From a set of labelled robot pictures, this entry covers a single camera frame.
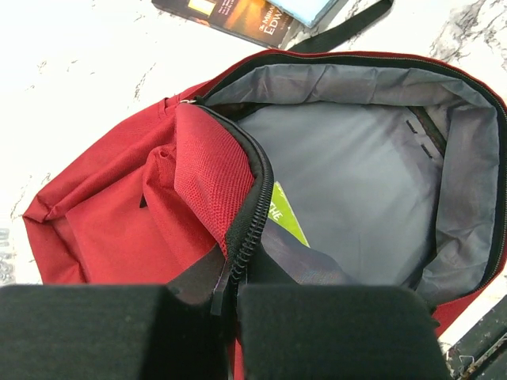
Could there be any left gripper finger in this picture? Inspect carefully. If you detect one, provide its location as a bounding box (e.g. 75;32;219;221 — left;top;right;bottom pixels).
167;244;234;317

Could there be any green illustrated book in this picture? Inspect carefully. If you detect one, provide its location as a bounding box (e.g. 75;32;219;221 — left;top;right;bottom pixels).
269;181;310;247

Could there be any red student backpack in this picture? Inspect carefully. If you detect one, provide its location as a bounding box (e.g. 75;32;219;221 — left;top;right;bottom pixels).
6;36;506;379

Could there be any dark brown book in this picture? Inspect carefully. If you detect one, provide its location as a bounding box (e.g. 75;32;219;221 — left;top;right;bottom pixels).
152;0;302;49

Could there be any light blue book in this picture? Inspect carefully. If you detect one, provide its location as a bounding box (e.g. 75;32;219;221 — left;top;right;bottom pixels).
269;0;338;28

